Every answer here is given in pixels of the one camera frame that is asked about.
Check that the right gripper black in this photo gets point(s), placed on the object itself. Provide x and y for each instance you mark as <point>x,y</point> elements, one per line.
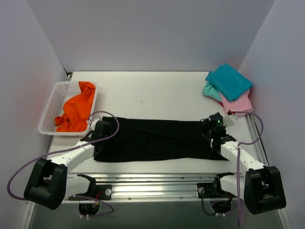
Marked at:
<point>213,129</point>

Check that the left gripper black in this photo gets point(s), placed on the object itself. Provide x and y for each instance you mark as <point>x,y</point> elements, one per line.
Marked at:
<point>105,126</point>

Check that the orange t shirt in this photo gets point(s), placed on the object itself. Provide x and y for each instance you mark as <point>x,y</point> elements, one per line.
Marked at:
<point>76,110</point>

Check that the black t shirt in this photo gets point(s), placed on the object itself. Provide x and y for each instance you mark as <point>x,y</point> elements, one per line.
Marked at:
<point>154,140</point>

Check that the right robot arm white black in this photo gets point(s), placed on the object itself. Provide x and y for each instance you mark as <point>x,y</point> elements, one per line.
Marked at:
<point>257,185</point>

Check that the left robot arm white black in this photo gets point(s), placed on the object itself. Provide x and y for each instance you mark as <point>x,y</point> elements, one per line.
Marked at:
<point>50,181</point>

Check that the pink folded t shirt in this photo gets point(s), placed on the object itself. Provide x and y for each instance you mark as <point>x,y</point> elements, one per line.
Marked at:
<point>241,104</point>

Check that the mint green folded t shirt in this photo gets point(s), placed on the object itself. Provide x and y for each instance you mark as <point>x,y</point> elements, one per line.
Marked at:
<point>210,91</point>

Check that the teal folded t shirt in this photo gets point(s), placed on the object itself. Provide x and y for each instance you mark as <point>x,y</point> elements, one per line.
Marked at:
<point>229,82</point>

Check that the white plastic basket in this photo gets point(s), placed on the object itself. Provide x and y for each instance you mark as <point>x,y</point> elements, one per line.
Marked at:
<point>60,94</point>

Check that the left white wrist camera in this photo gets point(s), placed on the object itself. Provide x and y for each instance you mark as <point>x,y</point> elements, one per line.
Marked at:
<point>92,123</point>

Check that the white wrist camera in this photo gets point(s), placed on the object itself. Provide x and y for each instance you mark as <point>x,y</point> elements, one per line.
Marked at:
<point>230,119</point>
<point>92,123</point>

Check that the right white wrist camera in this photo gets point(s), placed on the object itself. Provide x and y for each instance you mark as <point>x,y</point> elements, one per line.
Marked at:
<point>230,119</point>

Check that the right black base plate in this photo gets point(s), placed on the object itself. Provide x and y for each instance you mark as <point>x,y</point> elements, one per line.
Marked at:
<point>209,190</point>

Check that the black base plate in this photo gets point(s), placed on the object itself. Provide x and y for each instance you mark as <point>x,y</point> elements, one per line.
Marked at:
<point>209,190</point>
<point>104,192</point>

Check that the aluminium rail frame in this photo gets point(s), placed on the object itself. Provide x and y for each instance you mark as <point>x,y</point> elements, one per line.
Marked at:
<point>135,184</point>

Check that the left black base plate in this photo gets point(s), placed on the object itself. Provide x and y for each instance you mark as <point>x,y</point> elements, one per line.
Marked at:
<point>104,192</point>

